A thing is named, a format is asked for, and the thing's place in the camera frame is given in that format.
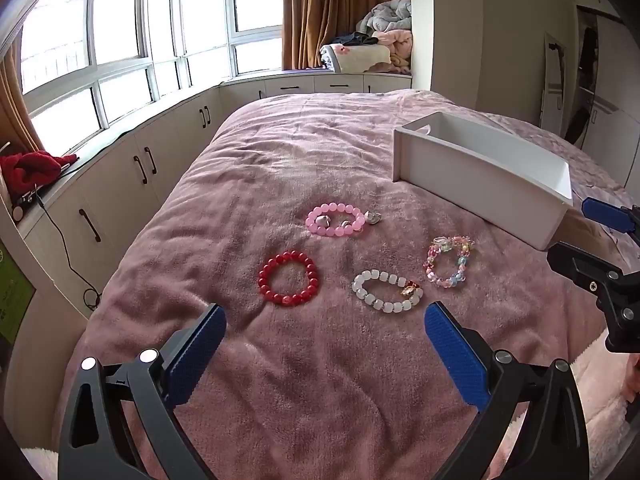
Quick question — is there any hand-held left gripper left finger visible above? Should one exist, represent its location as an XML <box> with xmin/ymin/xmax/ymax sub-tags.
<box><xmin>57</xmin><ymin>303</ymin><xmax>228</xmax><ymax>480</ymax></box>

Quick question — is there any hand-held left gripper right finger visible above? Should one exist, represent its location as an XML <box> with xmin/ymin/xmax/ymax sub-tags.
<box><xmin>424</xmin><ymin>301</ymin><xmax>591</xmax><ymax>480</ymax></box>

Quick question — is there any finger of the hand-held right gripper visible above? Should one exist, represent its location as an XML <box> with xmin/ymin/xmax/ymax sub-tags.
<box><xmin>546</xmin><ymin>241</ymin><xmax>640</xmax><ymax>311</ymax></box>
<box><xmin>581</xmin><ymin>197</ymin><xmax>640</xmax><ymax>246</ymax></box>

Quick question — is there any multicolour bead bracelet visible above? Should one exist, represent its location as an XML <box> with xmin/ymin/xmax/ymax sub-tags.
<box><xmin>423</xmin><ymin>234</ymin><xmax>476</xmax><ymax>290</ymax></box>

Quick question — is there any red bead bracelet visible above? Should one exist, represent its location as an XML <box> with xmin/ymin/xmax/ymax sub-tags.
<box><xmin>258</xmin><ymin>250</ymin><xmax>321</xmax><ymax>310</ymax></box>

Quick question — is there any white storage box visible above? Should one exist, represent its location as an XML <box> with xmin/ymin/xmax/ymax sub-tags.
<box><xmin>392</xmin><ymin>111</ymin><xmax>574</xmax><ymax>252</ymax></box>

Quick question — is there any white bead bracelet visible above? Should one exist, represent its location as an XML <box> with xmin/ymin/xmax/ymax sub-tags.
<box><xmin>351</xmin><ymin>269</ymin><xmax>424</xmax><ymax>313</ymax></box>

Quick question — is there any pink bead bracelet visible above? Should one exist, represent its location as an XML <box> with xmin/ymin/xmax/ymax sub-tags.
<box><xmin>305</xmin><ymin>202</ymin><xmax>366</xmax><ymax>237</ymax></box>

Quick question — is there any light pink fleece blanket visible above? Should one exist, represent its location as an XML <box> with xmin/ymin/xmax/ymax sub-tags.
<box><xmin>500</xmin><ymin>340</ymin><xmax>640</xmax><ymax>480</ymax></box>

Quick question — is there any open wardrobe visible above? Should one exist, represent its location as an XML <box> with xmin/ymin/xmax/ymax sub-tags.
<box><xmin>565</xmin><ymin>5</ymin><xmax>640</xmax><ymax>191</ymax></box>

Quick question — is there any pink bed blanket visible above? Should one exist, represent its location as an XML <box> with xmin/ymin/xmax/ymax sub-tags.
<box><xmin>50</xmin><ymin>87</ymin><xmax>640</xmax><ymax>480</ymax></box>

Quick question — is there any white window seat cabinet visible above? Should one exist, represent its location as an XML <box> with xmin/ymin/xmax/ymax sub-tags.
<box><xmin>15</xmin><ymin>72</ymin><xmax>413</xmax><ymax>311</ymax></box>

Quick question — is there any small dark device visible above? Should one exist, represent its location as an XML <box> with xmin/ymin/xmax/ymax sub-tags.
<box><xmin>12</xmin><ymin>192</ymin><xmax>41</xmax><ymax>223</ymax></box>

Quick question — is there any red cloth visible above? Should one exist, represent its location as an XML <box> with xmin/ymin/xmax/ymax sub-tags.
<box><xmin>0</xmin><ymin>151</ymin><xmax>80</xmax><ymax>197</ymax></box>

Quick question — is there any pink crumpled blanket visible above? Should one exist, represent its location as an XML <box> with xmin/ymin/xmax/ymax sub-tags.
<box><xmin>372</xmin><ymin>30</ymin><xmax>413</xmax><ymax>73</ymax></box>

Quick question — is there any grey crumpled blanket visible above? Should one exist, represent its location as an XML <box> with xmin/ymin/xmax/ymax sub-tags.
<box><xmin>356</xmin><ymin>0</ymin><xmax>413</xmax><ymax>36</ymax></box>

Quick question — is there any white floral folded quilt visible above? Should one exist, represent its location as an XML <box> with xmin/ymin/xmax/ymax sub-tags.
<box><xmin>320</xmin><ymin>42</ymin><xmax>396</xmax><ymax>75</ymax></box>

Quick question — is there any purple window seat mat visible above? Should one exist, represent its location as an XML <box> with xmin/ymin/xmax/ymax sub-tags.
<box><xmin>280</xmin><ymin>67</ymin><xmax>413</xmax><ymax>78</ymax></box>

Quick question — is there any dark clothing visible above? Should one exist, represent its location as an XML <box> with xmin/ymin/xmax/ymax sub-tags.
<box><xmin>332</xmin><ymin>31</ymin><xmax>378</xmax><ymax>46</ymax></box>

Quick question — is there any brown curtain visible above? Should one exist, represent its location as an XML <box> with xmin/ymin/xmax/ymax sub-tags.
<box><xmin>281</xmin><ymin>0</ymin><xmax>412</xmax><ymax>72</ymax></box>
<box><xmin>0</xmin><ymin>40</ymin><xmax>43</xmax><ymax>156</ymax></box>

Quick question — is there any white framed bay window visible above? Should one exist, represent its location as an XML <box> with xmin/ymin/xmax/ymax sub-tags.
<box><xmin>20</xmin><ymin>0</ymin><xmax>283</xmax><ymax>126</ymax></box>

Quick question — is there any white leaning frame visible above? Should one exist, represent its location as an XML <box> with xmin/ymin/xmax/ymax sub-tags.
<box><xmin>540</xmin><ymin>32</ymin><xmax>568</xmax><ymax>133</ymax></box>

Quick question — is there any black cable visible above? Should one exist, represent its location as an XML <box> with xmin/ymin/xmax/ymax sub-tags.
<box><xmin>32</xmin><ymin>187</ymin><xmax>101</xmax><ymax>311</ymax></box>

